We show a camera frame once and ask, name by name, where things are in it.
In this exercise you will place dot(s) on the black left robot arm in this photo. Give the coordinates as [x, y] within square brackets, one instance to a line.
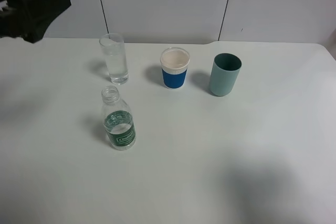
[29, 19]

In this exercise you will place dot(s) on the clear plastic bottle green label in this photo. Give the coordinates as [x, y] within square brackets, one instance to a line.
[117, 119]

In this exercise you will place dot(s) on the teal green cup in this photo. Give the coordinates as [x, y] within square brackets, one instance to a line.
[224, 73]

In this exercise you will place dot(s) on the blue and white cup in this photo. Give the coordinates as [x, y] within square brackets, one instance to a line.
[174, 64]

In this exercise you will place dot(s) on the tall clear glass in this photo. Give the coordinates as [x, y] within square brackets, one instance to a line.
[112, 46]

